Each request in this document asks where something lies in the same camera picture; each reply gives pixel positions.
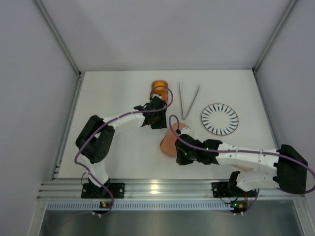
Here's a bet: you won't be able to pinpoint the pink lunch box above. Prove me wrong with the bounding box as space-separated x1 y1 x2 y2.
161 150 177 158
150 80 169 103

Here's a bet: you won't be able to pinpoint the pink box lid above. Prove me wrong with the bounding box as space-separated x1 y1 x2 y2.
232 165 254 172
160 123 192 151

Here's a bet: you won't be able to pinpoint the metal tongs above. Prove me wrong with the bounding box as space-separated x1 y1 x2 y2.
178 81 200 120

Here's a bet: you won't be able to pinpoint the orange round toy food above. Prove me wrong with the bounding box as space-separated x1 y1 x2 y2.
154 81 165 90

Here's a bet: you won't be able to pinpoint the striped round plate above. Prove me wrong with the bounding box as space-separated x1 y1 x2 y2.
201 103 239 136

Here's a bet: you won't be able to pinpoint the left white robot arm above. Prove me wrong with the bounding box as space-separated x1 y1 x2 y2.
75 97 167 189

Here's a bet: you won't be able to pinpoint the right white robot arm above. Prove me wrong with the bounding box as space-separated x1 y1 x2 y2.
175 134 308 194

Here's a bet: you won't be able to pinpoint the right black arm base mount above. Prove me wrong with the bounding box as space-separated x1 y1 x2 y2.
211 181 257 198

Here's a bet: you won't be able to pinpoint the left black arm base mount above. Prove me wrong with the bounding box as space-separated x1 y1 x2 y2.
81 182 125 199

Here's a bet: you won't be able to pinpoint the grey slotted cable duct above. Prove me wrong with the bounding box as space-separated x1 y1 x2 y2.
46 200 232 211

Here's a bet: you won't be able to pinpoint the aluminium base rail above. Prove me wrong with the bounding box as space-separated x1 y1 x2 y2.
36 178 305 200

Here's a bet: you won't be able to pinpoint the left aluminium frame post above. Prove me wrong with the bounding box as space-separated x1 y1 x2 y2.
32 0 82 78

